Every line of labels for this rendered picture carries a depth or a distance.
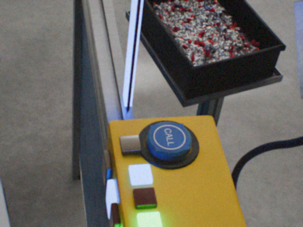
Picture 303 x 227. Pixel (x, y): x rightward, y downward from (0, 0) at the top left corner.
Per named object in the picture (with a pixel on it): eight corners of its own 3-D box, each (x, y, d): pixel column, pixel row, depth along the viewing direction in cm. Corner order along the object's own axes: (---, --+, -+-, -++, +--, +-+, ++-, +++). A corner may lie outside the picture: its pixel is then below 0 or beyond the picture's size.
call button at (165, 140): (193, 164, 54) (196, 152, 53) (148, 167, 53) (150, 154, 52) (184, 130, 57) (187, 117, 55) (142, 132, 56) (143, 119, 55)
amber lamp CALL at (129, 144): (141, 154, 54) (142, 149, 53) (121, 155, 53) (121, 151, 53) (138, 138, 55) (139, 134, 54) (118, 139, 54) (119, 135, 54)
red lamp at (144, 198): (157, 208, 50) (158, 204, 49) (135, 210, 50) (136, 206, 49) (153, 190, 51) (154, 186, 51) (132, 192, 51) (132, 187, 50)
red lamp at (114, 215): (118, 243, 53) (120, 223, 50) (111, 243, 52) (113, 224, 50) (115, 221, 54) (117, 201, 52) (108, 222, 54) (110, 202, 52)
